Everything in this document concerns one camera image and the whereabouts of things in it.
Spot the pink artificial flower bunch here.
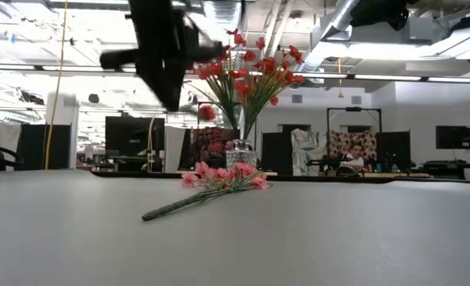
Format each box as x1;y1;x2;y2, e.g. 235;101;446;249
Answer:
141;160;274;222

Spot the large black monitor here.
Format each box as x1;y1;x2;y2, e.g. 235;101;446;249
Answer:
104;115;166;158

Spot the red artificial flower bunch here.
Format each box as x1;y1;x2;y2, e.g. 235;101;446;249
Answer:
223;27;306;141
187;43;242;140

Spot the floral patterned cloth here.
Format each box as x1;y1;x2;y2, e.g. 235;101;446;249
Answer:
328;129;378;170

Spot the black aluminium table frame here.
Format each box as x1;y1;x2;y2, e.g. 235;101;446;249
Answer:
91;169;470;186

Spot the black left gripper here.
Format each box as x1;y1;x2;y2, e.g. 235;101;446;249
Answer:
98;10;225;112

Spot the black cabinet panel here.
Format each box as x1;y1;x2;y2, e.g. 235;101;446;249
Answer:
261;132;294;176

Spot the black screen panel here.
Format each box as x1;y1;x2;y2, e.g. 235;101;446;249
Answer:
376;130;411;168

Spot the black partition panel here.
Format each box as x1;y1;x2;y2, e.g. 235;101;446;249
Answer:
17;124;71;171

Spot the white and teal cloth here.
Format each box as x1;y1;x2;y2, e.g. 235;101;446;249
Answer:
291;127;328;177

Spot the yellow extension cable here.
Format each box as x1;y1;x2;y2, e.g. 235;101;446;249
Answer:
43;0;70;171

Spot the clear glass vase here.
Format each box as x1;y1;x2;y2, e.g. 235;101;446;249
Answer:
224;138;260;168

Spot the black gantry stand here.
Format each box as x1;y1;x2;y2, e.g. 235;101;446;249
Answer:
325;106;383;136

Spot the silver spiral ventilation duct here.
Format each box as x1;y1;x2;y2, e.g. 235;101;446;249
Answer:
201;0;247;48
298;0;363;79

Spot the grey rectangular air duct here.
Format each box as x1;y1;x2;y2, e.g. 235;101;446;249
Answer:
349;15;470;60

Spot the long ceiling light strip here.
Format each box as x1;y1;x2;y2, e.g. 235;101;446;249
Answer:
0;63;470;85

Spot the dark red patterned cloth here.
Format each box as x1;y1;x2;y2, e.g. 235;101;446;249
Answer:
178;126;236;172

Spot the small black monitor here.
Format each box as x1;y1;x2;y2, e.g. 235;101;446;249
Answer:
435;125;470;150

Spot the dark background desk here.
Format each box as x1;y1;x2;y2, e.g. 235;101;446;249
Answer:
422;160;470;180

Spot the black curved chair back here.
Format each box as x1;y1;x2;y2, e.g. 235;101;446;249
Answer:
0;143;25;170

